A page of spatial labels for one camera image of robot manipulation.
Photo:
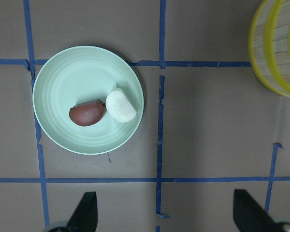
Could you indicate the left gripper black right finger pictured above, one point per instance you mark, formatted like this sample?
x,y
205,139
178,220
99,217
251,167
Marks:
x,y
248,215

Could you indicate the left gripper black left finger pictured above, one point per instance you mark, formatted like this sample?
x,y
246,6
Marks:
x,y
84,218

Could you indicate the white half-moon bun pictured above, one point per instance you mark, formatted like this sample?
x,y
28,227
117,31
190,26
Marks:
x,y
119,106

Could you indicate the yellow bamboo steamer layer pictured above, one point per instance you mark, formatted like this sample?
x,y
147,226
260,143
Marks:
x,y
276,43
255,45

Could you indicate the brown half-moon bun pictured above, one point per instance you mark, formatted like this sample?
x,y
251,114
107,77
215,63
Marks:
x,y
88,113

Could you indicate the light green round plate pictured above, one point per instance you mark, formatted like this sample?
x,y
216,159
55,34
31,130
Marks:
x,y
78,75

